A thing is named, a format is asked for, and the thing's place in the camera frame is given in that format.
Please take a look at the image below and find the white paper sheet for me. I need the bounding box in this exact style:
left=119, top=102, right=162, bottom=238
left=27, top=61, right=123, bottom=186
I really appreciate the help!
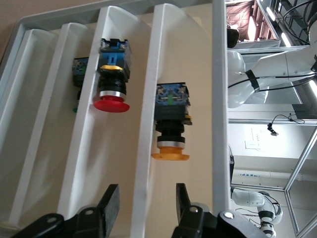
left=244, top=127, right=267, bottom=152

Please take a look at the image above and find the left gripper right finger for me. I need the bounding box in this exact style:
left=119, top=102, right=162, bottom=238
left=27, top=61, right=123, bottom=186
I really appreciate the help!
left=171, top=182, right=220, bottom=238

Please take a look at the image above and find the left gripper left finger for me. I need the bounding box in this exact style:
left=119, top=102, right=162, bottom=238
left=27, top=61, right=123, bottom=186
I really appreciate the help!
left=71, top=184, right=120, bottom=238

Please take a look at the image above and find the green push button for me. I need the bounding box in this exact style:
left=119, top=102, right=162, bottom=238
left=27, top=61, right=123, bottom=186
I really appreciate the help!
left=71, top=57, right=90, bottom=114

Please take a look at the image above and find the red mushroom push button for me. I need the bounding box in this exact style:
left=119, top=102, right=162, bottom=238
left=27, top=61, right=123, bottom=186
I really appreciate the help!
left=93, top=38, right=132, bottom=114

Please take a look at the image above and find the aluminium cell frame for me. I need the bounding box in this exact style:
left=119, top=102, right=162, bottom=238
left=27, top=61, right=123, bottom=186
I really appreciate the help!
left=227, top=116, right=317, bottom=234

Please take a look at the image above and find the small black webcam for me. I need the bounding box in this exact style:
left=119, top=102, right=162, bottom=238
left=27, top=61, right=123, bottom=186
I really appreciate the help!
left=266, top=122, right=280, bottom=137

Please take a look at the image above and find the white drawer cabinet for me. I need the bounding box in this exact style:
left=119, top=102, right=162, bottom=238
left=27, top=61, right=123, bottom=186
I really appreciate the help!
left=0, top=0, right=230, bottom=238

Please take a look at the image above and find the yellow mushroom push button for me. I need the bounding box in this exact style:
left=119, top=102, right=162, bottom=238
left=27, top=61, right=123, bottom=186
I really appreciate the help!
left=150, top=83, right=193, bottom=162

